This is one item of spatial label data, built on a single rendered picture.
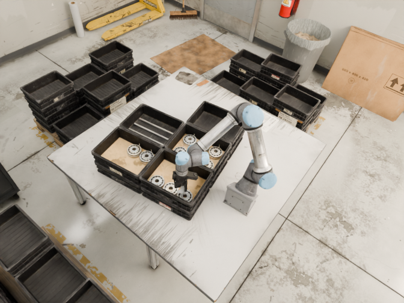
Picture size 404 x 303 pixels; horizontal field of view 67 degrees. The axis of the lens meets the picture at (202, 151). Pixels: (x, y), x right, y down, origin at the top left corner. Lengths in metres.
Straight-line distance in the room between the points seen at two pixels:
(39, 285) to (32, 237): 0.32
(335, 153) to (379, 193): 0.61
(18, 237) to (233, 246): 1.48
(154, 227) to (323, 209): 1.81
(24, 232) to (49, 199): 0.75
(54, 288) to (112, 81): 2.06
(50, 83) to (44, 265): 1.87
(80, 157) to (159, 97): 0.91
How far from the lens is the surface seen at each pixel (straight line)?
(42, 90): 3.52
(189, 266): 1.99
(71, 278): 2.41
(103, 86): 3.41
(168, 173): 2.15
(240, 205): 2.11
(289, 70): 3.85
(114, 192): 2.25
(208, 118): 2.52
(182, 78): 3.10
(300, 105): 3.42
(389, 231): 3.49
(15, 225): 2.59
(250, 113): 1.72
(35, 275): 2.50
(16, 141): 3.81
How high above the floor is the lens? 2.58
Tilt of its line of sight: 50 degrees down
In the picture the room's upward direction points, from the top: 7 degrees clockwise
